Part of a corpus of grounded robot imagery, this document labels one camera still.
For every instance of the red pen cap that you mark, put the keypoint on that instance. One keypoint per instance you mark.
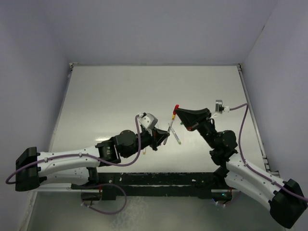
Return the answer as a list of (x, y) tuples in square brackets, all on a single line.
[(175, 108)]

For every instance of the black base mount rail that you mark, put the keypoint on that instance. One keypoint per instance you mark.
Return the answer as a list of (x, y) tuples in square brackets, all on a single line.
[(203, 185)]

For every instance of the aluminium frame rail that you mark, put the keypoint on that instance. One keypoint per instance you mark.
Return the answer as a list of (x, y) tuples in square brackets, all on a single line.
[(261, 146)]

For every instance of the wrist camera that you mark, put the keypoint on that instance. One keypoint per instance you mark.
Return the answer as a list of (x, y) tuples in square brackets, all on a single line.
[(220, 108), (147, 121)]

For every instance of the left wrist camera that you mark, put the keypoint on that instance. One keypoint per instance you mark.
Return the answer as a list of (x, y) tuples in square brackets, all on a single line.
[(147, 121)]

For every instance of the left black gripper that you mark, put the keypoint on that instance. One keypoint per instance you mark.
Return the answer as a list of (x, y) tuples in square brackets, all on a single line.
[(157, 137)]

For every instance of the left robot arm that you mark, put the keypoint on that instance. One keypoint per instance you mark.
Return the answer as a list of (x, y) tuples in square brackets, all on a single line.
[(34, 169)]

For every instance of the red-end white pen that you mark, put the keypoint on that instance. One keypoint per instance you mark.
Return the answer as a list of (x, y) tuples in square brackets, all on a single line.
[(171, 122)]

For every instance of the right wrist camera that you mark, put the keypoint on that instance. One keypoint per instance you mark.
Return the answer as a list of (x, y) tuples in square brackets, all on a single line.
[(220, 108)]

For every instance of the green-end white pen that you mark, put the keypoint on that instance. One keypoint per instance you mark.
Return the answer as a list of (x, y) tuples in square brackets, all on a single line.
[(176, 136)]

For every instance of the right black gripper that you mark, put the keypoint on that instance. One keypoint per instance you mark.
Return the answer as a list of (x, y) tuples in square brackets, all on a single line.
[(200, 117)]

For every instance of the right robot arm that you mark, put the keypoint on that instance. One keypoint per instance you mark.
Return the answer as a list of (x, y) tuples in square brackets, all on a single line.
[(283, 199)]

